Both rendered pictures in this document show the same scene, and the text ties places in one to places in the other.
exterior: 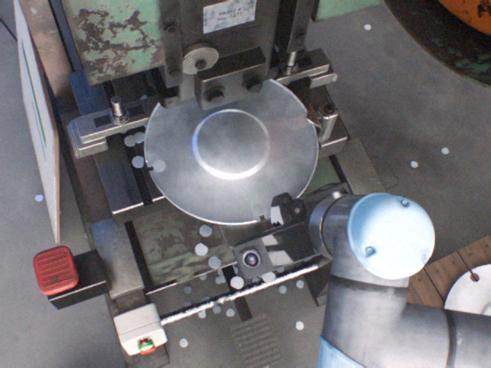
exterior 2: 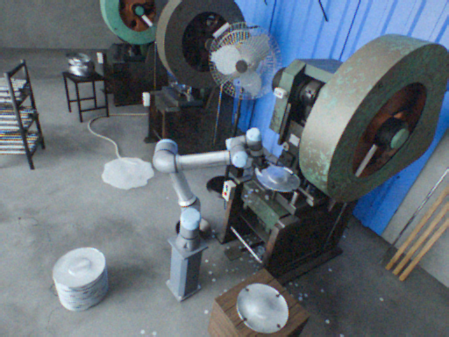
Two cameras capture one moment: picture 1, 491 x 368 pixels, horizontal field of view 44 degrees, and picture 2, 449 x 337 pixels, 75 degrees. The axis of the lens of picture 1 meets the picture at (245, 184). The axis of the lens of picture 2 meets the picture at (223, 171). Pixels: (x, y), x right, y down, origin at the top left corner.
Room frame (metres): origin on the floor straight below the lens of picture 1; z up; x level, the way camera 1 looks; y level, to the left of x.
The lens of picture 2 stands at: (-0.15, -1.52, 1.84)
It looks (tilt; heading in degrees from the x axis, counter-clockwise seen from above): 34 degrees down; 81
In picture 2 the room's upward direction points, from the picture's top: 10 degrees clockwise
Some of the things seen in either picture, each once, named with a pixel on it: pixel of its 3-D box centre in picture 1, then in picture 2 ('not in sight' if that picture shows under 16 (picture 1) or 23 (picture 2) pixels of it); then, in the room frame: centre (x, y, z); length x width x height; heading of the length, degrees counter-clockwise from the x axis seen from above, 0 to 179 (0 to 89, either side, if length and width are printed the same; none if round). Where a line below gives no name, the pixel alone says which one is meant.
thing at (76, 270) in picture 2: not in sight; (80, 266); (-0.74, -0.31, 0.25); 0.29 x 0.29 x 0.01
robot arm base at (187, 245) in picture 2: not in sight; (188, 236); (-0.09, -0.26, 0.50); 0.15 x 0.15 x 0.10
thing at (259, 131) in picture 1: (231, 142); (278, 177); (0.47, 0.03, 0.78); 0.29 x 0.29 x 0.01
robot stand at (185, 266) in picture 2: not in sight; (185, 265); (-0.09, -0.26, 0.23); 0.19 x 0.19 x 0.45; 35
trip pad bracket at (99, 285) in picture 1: (82, 287); (235, 175); (0.24, 0.26, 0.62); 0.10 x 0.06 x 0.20; 119
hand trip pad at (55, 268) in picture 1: (59, 274); not in sight; (0.23, 0.27, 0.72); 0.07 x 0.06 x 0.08; 29
